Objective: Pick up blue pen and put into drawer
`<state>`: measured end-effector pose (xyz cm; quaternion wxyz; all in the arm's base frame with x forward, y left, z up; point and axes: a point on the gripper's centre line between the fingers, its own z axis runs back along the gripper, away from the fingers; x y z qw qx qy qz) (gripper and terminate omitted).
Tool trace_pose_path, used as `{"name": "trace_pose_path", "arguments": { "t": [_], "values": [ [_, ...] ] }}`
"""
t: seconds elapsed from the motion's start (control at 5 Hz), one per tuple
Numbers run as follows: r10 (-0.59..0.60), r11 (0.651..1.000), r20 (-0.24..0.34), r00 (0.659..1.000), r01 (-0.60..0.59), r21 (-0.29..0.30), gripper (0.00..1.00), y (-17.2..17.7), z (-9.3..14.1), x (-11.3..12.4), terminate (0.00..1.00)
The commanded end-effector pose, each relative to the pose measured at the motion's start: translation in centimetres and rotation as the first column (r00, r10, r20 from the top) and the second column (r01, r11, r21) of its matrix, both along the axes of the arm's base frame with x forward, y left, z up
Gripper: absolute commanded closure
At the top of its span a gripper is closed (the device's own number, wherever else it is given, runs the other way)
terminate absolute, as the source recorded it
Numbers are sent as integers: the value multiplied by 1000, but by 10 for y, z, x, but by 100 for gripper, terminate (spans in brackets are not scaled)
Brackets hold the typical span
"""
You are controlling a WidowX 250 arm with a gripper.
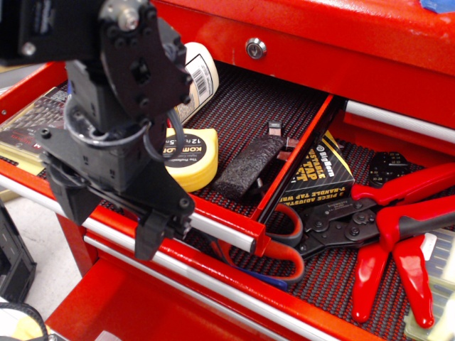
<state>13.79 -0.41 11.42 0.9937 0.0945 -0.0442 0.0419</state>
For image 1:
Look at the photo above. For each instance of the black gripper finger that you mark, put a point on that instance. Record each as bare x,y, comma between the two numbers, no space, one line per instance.
152,230
72,193

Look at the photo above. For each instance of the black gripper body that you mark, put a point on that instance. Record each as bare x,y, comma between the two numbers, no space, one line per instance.
118,167

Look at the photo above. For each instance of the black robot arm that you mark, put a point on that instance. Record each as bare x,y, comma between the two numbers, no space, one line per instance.
126,76

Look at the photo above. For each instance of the red upper small drawer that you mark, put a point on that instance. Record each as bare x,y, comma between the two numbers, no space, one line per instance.
265,127

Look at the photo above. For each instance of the yellow Komelon tape measure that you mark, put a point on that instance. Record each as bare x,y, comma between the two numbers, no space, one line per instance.
197,164

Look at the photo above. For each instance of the drill bit set case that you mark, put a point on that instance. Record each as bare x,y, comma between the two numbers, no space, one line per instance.
18,134

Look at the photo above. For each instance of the black box on floor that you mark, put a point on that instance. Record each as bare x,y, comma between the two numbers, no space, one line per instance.
18,269

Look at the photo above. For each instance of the black textured block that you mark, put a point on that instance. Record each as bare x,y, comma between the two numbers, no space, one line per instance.
246,167

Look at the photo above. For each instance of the white glue bottle red cap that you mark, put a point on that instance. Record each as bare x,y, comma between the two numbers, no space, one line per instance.
200,65

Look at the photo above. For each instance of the blue flat tool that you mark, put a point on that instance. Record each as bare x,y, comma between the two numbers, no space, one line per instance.
277,283

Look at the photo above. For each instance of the red grey scissors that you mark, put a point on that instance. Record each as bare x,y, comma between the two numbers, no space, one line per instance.
281,246

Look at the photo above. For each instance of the yellow sponge object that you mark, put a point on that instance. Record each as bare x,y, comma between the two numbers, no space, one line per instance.
26,328

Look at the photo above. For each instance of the small black usb dongle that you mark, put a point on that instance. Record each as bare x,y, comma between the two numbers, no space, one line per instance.
275,128

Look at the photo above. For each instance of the silver round chest lock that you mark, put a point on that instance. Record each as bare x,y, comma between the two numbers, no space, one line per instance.
256,48

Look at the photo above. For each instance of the black yellow tap wrench box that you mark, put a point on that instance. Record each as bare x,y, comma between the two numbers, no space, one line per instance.
323,176

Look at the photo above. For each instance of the red tool chest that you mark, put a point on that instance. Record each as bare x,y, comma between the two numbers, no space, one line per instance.
379,75

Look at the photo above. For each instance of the red black crimping tool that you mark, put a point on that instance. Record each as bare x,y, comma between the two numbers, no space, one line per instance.
402,208

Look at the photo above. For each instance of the black crimper die plate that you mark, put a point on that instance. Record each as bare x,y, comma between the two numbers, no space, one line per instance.
386,166

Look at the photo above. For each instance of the clear plastic bit case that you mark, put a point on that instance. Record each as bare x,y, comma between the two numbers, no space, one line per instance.
438,251

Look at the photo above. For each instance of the blue tape piece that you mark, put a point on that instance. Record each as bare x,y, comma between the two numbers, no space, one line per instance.
439,6

